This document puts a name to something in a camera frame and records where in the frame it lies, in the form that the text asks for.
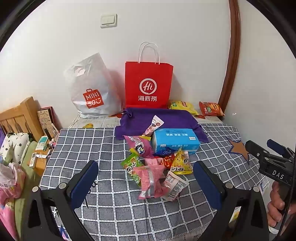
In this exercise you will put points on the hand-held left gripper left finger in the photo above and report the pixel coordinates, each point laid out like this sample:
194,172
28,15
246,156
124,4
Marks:
84,183

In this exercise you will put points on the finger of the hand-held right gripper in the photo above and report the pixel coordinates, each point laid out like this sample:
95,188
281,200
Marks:
276,144
256,149

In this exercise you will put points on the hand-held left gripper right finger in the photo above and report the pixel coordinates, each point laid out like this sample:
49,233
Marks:
208,185

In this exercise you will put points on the white pink nougat packet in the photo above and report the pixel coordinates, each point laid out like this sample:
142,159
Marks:
173,185

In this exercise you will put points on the yellow triangular snack packet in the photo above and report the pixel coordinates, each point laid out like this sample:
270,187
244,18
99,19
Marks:
181,162

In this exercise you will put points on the green snack packet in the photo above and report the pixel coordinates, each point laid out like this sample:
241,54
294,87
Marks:
130,166

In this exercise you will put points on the blue tissue pack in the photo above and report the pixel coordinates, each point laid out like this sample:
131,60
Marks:
173,139

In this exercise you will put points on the pink pastry packet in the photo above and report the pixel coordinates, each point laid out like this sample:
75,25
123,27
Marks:
150,178

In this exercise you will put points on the pale pink snack packet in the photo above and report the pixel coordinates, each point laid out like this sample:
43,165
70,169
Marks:
151,161

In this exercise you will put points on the magenta snack packet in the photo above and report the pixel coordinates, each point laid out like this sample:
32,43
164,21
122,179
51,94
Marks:
138,146

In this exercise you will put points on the pink stick snack packet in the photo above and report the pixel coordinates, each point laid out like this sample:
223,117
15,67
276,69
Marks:
152,126

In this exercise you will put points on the person's right hand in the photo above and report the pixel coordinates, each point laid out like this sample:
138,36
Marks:
276,204

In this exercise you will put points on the grey checked cloth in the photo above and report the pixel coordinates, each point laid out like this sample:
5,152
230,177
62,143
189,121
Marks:
92,143

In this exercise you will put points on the blue red snack packet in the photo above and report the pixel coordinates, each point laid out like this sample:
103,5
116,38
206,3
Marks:
165,160

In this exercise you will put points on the teal white box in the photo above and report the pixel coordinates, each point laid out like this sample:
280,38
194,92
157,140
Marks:
41,142

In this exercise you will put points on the orange chips bag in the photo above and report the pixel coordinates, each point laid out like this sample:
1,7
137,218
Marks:
211,109

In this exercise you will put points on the pink plastic bag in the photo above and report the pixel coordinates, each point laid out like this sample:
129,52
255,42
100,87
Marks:
10,183

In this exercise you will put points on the patterned notebook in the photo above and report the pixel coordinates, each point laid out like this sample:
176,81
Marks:
45,118

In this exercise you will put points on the floral pillow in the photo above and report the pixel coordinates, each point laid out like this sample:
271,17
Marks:
13,146

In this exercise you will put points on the yellow chips bag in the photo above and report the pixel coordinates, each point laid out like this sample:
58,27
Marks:
182,106

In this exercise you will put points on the purple towel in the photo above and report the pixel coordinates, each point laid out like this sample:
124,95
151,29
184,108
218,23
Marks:
138,120

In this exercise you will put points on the wooden headboard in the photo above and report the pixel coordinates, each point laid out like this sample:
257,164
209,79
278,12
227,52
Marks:
20,115

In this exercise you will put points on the purple bedding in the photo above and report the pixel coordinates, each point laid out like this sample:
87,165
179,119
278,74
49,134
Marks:
1,136

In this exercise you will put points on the white plastic shopping bag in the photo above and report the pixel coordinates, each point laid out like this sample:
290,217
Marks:
92,81

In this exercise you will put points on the red paper bag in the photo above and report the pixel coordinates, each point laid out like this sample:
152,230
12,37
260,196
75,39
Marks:
148,74

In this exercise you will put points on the brown wooden door frame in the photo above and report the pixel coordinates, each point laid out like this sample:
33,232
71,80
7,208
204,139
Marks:
233,46

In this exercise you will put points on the white light switch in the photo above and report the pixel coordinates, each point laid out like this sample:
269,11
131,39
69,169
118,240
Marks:
108,20

